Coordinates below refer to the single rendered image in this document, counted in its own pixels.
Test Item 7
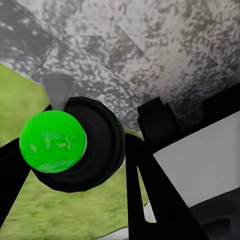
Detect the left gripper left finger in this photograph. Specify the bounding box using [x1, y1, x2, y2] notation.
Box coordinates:
[0, 138, 31, 228]

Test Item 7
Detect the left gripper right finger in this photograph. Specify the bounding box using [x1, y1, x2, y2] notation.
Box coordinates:
[125, 133, 210, 240]

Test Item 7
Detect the insectifuge atomizer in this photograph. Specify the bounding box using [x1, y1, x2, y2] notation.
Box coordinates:
[19, 73, 126, 193]

